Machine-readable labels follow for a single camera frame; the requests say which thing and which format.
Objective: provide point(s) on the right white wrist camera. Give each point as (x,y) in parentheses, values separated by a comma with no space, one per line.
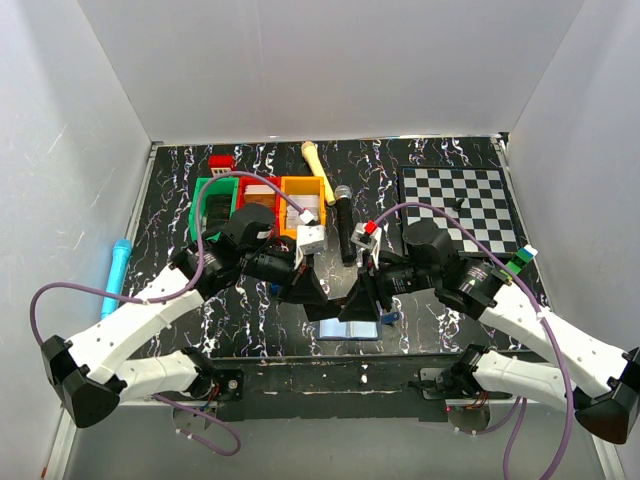
(368,237)

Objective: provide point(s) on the black object in green bin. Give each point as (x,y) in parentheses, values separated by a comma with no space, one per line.
(218,209)

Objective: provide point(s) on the black microphone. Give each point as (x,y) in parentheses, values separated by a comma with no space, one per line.
(345,224)

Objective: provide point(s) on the black chess piece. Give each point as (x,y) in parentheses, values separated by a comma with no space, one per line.
(458,205)

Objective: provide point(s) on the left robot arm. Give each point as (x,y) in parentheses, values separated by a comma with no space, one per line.
(93,371)

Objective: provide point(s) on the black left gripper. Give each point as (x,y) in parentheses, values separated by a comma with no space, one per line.
(300,278)

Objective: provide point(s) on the beige wooden microphone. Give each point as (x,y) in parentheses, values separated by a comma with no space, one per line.
(310,154)

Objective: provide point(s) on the black white chessboard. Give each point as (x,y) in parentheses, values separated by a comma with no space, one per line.
(475,197)

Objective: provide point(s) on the orange cards in red bin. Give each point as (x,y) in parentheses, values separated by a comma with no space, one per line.
(260,194)

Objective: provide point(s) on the light blue toy microphone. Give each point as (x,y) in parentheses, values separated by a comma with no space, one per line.
(121,253)

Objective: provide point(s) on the navy blue card holder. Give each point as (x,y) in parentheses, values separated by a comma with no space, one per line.
(334,330)

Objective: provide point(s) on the white cards in yellow bin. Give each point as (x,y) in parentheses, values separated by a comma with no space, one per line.
(310,210)

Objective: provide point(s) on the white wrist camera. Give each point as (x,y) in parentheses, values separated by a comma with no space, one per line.
(311,237)
(368,237)

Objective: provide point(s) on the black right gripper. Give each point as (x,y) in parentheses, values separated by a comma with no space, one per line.
(370,285)

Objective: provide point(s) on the green plastic bin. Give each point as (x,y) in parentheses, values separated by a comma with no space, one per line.
(228,185)

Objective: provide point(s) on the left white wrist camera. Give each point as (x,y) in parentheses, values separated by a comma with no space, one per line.
(311,237)

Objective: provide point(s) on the yellow green brick stack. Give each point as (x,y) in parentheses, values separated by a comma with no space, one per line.
(521,259)

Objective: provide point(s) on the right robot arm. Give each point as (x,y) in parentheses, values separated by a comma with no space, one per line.
(595,382)

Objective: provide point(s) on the yellow plastic bin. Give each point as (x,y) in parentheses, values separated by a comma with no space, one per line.
(299,185)

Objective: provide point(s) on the red plastic bin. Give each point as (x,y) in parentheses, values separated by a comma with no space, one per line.
(245,181)

